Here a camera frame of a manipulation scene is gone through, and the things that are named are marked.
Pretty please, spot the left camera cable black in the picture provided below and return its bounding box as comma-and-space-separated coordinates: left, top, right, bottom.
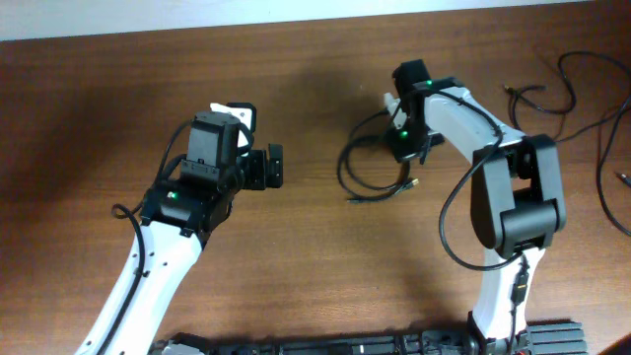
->
96, 117, 257, 355

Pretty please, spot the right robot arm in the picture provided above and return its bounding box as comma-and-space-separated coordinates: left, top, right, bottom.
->
384, 59, 567, 354

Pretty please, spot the black usb cable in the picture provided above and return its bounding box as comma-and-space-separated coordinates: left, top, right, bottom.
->
335, 108, 421, 205
502, 49, 631, 144

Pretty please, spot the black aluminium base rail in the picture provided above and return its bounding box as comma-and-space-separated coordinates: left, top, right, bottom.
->
149, 321, 588, 355

